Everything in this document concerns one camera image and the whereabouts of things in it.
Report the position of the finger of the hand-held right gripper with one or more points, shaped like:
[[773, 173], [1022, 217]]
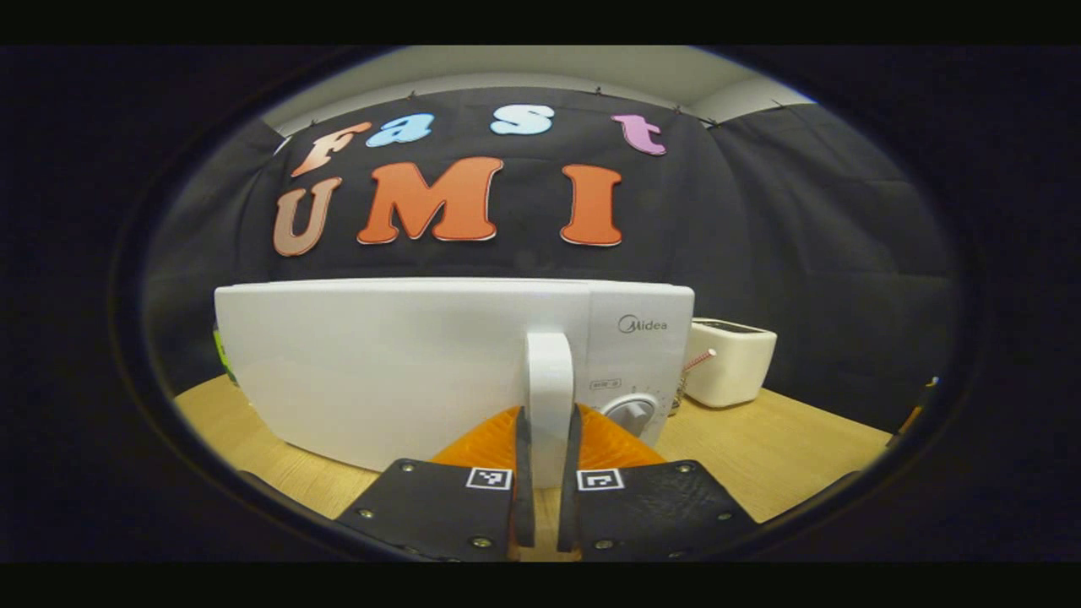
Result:
[[910, 422]]

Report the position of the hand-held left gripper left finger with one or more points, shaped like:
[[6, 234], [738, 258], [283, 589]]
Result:
[[524, 473]]

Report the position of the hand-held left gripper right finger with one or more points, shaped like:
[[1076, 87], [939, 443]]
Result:
[[570, 481]]

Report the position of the white microwave oven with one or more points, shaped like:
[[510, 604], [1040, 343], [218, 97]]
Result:
[[380, 363]]

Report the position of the pink straw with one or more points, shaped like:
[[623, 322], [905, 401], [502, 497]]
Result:
[[701, 360]]

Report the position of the white toaster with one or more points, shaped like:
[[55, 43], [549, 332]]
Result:
[[735, 371]]

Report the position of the black backdrop cloth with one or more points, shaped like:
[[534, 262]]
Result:
[[802, 211]]

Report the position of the green object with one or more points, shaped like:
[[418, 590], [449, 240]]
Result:
[[223, 355]]

